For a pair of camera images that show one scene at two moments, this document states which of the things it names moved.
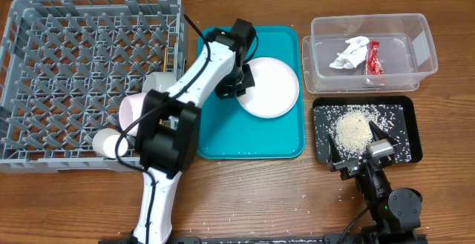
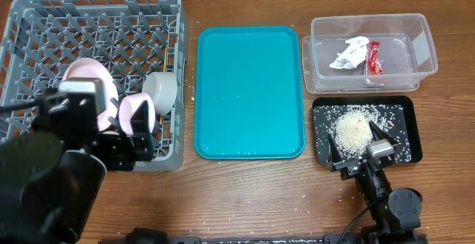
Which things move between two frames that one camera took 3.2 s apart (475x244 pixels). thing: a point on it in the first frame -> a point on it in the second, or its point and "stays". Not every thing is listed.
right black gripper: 356,164 stays
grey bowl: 158,81 stays
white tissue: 353,54 stays
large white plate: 276,89 -> 90,68
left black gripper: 228,91 -> 122,158
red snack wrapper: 375,67 stays
